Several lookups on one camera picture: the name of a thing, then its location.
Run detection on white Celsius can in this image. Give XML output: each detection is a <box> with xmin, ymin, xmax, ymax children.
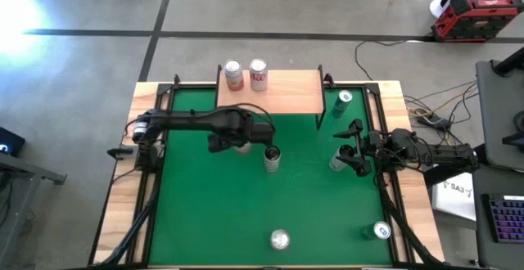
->
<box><xmin>263</xmin><ymin>145</ymin><xmax>282</xmax><ymax>173</ymax></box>

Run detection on black table clamp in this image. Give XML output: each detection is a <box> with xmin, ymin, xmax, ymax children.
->
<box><xmin>106</xmin><ymin>146</ymin><xmax>134</xmax><ymax>160</ymax></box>

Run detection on green table mat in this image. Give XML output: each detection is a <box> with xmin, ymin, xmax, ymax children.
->
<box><xmin>147</xmin><ymin>88</ymin><xmax>394</xmax><ymax>267</ymax></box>

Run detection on yellow cable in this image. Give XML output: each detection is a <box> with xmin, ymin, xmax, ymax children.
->
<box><xmin>404</xmin><ymin>83</ymin><xmax>480</xmax><ymax>118</ymax></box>

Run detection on silver Celsius can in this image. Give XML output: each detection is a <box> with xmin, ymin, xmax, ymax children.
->
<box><xmin>328</xmin><ymin>144</ymin><xmax>355</xmax><ymax>173</ymax></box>

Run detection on red black tool box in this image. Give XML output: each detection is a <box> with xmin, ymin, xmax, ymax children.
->
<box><xmin>430</xmin><ymin>0</ymin><xmax>524</xmax><ymax>43</ymax></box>

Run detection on black power strip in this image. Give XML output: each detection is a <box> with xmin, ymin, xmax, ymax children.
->
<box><xmin>417</xmin><ymin>112</ymin><xmax>451</xmax><ymax>128</ymax></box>

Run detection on blue silver Red Bull can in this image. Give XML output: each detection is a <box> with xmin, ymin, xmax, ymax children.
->
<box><xmin>364</xmin><ymin>220</ymin><xmax>392</xmax><ymax>241</ymax></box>
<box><xmin>331</xmin><ymin>89</ymin><xmax>354</xmax><ymax>119</ymax></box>

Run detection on white Diet Coke can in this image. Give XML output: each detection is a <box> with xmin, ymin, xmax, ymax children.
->
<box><xmin>249</xmin><ymin>58</ymin><xmax>269</xmax><ymax>92</ymax></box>

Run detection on black rig frame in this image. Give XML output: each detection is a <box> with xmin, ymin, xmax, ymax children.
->
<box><xmin>88</xmin><ymin>73</ymin><xmax>447</xmax><ymax>270</ymax></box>

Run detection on backlit keyboard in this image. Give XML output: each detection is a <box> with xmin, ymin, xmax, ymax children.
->
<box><xmin>481</xmin><ymin>193</ymin><xmax>524</xmax><ymax>245</ymax></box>

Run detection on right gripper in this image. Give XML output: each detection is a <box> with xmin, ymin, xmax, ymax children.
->
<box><xmin>332</xmin><ymin>119</ymin><xmax>394</xmax><ymax>178</ymax></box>

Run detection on white paper sign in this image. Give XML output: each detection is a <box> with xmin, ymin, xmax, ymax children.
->
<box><xmin>431</xmin><ymin>172</ymin><xmax>478</xmax><ymax>222</ymax></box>

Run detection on grey side table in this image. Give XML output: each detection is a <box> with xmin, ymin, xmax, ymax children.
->
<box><xmin>0</xmin><ymin>153</ymin><xmax>68</xmax><ymax>270</ymax></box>

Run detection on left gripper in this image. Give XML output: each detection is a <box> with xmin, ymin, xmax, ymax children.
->
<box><xmin>207</xmin><ymin>112</ymin><xmax>276</xmax><ymax>153</ymax></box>

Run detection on wooden shelf black legs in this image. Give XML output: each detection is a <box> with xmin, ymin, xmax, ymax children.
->
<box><xmin>215</xmin><ymin>64</ymin><xmax>328</xmax><ymax>131</ymax></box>

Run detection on black electronic device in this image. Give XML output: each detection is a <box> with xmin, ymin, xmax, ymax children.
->
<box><xmin>0</xmin><ymin>126</ymin><xmax>26</xmax><ymax>157</ymax></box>

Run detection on black floor cable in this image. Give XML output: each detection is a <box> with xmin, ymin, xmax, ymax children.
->
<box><xmin>354</xmin><ymin>39</ymin><xmax>435</xmax><ymax>82</ymax></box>

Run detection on Spindrift can pink band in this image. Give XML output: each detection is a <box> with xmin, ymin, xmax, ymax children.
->
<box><xmin>223</xmin><ymin>59</ymin><xmax>245</xmax><ymax>92</ymax></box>

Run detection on silver Diet Coke can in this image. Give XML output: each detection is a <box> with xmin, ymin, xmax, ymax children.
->
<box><xmin>269</xmin><ymin>228</ymin><xmax>291</xmax><ymax>251</ymax></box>

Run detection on grey desk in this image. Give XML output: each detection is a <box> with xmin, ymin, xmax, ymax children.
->
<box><xmin>474</xmin><ymin>59</ymin><xmax>524</xmax><ymax>172</ymax></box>
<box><xmin>470</xmin><ymin>165</ymin><xmax>524</xmax><ymax>270</ymax></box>

